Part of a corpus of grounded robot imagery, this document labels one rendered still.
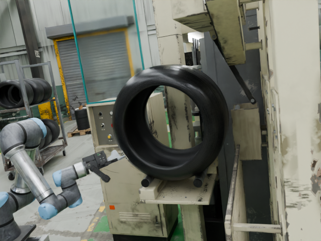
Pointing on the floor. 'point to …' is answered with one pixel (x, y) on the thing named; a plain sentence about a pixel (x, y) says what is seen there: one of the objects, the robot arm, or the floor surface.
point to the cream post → (177, 107)
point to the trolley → (51, 132)
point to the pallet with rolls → (81, 113)
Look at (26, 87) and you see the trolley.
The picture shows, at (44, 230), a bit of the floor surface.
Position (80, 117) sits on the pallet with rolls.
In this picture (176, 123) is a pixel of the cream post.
